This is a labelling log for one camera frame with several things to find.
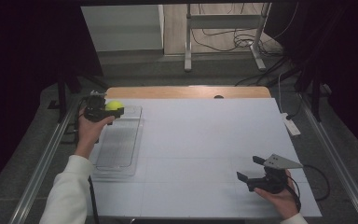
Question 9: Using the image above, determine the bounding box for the white cabinet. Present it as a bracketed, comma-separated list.
[80, 4, 165, 52]

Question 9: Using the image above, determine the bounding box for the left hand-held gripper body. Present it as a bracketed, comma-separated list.
[83, 91, 110, 123]

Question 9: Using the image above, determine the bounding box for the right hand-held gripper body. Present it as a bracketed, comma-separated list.
[246, 153, 304, 194]

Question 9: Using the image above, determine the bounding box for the white power strip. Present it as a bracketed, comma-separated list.
[281, 112, 302, 137]

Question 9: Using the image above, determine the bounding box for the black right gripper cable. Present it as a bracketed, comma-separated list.
[287, 163, 331, 213]

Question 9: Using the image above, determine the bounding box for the dark curtain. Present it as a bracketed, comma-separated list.
[0, 0, 104, 200]
[265, 0, 358, 155]

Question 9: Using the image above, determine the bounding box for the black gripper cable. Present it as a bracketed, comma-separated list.
[287, 163, 331, 213]
[74, 96, 101, 224]

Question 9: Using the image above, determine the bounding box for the black metal stand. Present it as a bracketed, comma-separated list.
[267, 66, 325, 123]
[47, 69, 108, 123]

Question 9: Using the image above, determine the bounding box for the tangle of black floor cables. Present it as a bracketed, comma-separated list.
[190, 3, 300, 57]

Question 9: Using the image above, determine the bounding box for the yellow tennis ball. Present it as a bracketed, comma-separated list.
[104, 100, 125, 112]

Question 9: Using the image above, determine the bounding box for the clear plastic container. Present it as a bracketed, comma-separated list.
[90, 105, 145, 179]

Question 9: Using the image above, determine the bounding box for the grey metal desk frame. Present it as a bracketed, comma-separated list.
[184, 3, 272, 73]

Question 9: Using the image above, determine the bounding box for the aluminium rail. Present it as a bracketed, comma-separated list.
[8, 101, 79, 224]
[297, 92, 358, 224]

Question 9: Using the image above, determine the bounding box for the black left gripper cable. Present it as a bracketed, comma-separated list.
[74, 96, 101, 224]

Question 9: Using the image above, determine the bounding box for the person's left hand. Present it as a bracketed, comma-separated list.
[74, 114, 115, 161]

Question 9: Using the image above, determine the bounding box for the person's right hand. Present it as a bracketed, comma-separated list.
[254, 170, 302, 220]

